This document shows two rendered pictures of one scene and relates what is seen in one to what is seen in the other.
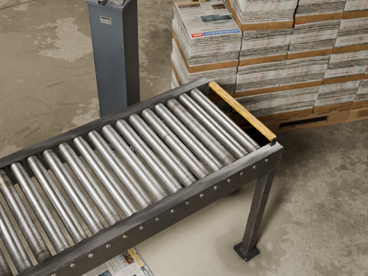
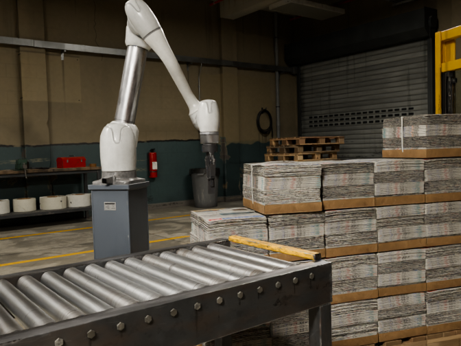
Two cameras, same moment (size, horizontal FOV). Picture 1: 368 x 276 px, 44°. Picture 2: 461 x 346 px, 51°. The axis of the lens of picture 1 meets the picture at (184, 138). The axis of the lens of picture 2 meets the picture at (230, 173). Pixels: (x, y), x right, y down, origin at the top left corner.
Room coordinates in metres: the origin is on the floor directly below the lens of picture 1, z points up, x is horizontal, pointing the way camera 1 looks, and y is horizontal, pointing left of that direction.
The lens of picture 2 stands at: (-0.11, -0.12, 1.15)
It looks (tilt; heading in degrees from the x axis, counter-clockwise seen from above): 3 degrees down; 0
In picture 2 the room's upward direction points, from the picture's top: 2 degrees counter-clockwise
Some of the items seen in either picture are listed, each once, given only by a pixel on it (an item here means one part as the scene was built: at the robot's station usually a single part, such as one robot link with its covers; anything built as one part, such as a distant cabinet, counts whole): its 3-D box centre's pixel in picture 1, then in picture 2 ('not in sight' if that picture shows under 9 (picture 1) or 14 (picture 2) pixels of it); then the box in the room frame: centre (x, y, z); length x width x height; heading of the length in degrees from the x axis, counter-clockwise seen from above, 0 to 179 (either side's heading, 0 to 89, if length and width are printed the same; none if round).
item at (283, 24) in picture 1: (262, 18); (287, 206); (2.21, -0.38, 0.86); 0.29 x 0.16 x 0.04; 104
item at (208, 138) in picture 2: not in sight; (209, 138); (2.22, -0.01, 1.19); 0.09 x 0.09 x 0.06
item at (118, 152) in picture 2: not in sight; (118, 146); (2.11, 0.40, 1.17); 0.18 x 0.16 x 0.22; 11
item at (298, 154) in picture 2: not in sight; (304, 171); (9.12, -1.49, 0.65); 1.33 x 0.94 x 1.30; 131
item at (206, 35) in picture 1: (268, 68); (309, 286); (2.37, -0.50, 0.42); 1.17 x 0.39 x 0.83; 108
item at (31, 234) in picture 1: (21, 214); not in sight; (0.92, 0.55, 0.77); 0.47 x 0.05 x 0.05; 37
